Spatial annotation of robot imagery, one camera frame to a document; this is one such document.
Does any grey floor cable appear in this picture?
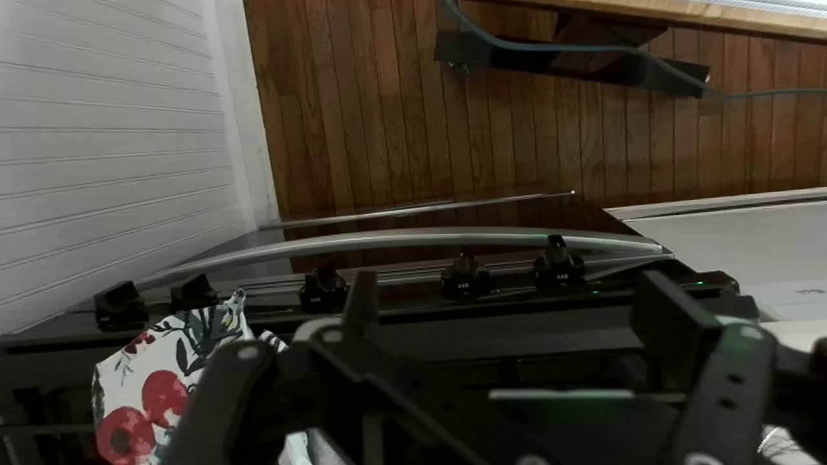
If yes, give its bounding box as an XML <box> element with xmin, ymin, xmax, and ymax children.
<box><xmin>707</xmin><ymin>83</ymin><xmax>827</xmax><ymax>102</ymax></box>

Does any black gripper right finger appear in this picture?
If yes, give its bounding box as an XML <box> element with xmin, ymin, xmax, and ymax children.
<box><xmin>631</xmin><ymin>269</ymin><xmax>782</xmax><ymax>465</ymax></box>

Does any floral tea towel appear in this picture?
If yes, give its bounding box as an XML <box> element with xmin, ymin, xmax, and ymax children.
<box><xmin>92</xmin><ymin>290</ymin><xmax>323</xmax><ymax>465</ymax></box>

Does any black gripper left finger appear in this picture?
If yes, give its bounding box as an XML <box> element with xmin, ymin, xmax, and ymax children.
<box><xmin>164</xmin><ymin>269</ymin><xmax>382</xmax><ymax>465</ymax></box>

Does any black wall-mounted bracket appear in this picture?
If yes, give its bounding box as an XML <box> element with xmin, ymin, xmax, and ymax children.
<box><xmin>433</xmin><ymin>0</ymin><xmax>715</xmax><ymax>101</ymax></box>

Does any black stove knob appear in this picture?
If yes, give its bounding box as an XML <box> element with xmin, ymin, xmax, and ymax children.
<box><xmin>441</xmin><ymin>248</ymin><xmax>495</xmax><ymax>301</ymax></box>
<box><xmin>92</xmin><ymin>278</ymin><xmax>150</xmax><ymax>332</ymax></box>
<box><xmin>297</xmin><ymin>263</ymin><xmax>351</xmax><ymax>315</ymax></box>
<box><xmin>531</xmin><ymin>233</ymin><xmax>590</xmax><ymax>295</ymax></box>
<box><xmin>169</xmin><ymin>272</ymin><xmax>220</xmax><ymax>315</ymax></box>

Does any black steel gas stove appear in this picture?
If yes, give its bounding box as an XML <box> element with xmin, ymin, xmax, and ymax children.
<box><xmin>0</xmin><ymin>189</ymin><xmax>827</xmax><ymax>465</ymax></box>

